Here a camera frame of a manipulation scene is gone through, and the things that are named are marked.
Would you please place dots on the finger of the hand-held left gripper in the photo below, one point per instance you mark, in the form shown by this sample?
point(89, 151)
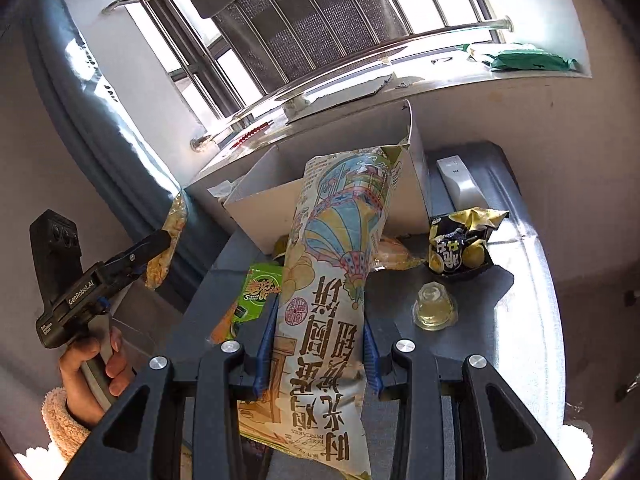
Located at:
point(147, 247)

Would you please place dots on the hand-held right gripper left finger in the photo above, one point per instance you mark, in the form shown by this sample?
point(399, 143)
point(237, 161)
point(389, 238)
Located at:
point(264, 355)

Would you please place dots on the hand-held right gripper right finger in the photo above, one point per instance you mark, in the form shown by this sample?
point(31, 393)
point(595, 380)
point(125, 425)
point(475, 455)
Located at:
point(372, 360)

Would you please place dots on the yellow spicy strip snack packet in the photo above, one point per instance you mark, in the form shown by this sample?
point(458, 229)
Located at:
point(177, 215)

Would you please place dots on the white cardboard box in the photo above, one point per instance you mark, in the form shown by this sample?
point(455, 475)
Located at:
point(260, 210)

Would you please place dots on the large balloon print snack bag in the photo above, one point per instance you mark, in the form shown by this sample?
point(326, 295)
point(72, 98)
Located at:
point(325, 240)

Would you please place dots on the gold black snack packet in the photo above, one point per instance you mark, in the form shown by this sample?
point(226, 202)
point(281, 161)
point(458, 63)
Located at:
point(450, 250)

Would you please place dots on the person's left forearm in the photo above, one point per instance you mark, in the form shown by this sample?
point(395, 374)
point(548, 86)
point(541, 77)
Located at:
point(65, 425)

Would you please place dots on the person's left hand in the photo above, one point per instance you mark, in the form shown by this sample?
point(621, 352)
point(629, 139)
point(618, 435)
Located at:
point(75, 385)

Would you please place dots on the orange snack packet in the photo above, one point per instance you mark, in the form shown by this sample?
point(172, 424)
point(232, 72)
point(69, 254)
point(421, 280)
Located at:
point(222, 327)

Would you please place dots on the green seaweed snack packet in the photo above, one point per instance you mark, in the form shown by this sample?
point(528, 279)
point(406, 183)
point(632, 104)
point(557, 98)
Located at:
point(255, 290)

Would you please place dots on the clear jelly cup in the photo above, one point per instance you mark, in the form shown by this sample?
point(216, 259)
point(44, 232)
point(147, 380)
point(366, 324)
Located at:
point(435, 307)

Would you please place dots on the tissue pack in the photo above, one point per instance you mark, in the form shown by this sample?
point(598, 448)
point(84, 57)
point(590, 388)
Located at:
point(220, 191)

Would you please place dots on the clear pastry packet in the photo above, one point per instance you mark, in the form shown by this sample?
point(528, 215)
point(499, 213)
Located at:
point(395, 255)

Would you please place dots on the blue grey curtain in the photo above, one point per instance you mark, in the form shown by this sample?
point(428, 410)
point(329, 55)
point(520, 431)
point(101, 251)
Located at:
point(100, 135)

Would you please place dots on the red spiral stick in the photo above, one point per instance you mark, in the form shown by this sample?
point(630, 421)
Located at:
point(252, 132)

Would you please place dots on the white plastic device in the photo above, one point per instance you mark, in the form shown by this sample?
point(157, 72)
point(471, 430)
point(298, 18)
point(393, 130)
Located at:
point(460, 185)

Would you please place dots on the grey cardboard sheet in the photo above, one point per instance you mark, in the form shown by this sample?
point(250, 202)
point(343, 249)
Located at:
point(350, 92)

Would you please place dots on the hanging grey mesh cloth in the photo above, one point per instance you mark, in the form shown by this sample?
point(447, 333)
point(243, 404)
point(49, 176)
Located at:
point(310, 20)

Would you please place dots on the small black sill object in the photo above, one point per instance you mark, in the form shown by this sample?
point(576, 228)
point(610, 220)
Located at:
point(440, 60)

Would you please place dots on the pale green plastic packet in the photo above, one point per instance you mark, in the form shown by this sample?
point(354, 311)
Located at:
point(482, 51)

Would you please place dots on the steel window rail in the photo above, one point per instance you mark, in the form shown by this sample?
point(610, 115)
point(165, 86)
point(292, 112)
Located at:
point(480, 25)

